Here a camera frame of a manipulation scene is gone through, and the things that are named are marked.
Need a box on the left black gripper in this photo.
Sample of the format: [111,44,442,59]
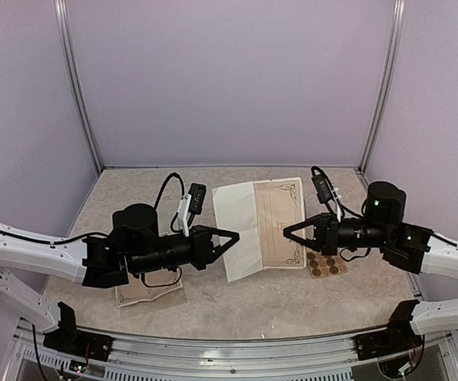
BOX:
[130,225,240,275]

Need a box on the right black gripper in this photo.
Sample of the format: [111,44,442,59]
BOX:
[283,213,392,256]

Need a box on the beige letter with border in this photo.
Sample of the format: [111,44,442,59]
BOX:
[212,177,306,283]

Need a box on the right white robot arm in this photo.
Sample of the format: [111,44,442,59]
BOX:
[283,181,458,352]

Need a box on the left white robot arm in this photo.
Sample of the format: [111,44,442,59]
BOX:
[0,203,240,353]

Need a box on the beige letter left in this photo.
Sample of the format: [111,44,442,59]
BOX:
[115,270,183,308]

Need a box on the brown sticker sheet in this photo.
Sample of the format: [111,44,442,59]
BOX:
[306,250,348,279]

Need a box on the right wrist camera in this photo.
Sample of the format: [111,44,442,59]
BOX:
[310,166,344,222]

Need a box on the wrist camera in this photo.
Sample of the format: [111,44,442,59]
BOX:
[175,183,206,237]
[310,166,344,222]

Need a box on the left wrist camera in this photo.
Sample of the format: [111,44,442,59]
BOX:
[175,183,206,237]

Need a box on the front aluminium rail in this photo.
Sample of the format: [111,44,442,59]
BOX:
[13,325,452,381]

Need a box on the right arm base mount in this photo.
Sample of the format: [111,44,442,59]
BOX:
[354,299,424,360]

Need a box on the right aluminium frame post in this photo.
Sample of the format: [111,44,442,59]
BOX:
[357,0,406,178]

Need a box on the aluminium frame post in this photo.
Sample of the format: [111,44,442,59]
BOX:
[54,0,105,176]
[357,0,406,178]

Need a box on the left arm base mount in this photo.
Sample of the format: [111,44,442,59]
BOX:
[43,302,114,362]

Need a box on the left aluminium frame post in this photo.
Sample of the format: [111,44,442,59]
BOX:
[54,0,105,176]

